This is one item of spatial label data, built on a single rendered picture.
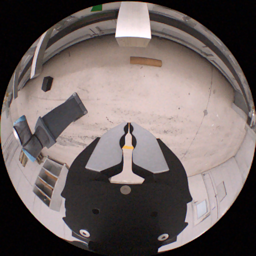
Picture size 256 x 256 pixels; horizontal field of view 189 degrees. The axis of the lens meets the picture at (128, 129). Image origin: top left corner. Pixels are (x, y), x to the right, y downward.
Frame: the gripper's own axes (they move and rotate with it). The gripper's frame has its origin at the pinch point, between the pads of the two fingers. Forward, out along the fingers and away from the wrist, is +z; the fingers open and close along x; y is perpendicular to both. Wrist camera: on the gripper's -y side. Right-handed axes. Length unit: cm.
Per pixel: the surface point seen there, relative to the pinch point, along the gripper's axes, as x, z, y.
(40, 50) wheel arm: -22.9, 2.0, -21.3
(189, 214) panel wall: 171, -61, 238
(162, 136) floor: 44, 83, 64
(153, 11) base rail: 7.9, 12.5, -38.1
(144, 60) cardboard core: 12, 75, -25
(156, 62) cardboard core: 23, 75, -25
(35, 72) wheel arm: -23.0, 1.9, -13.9
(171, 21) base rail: 15.2, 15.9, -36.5
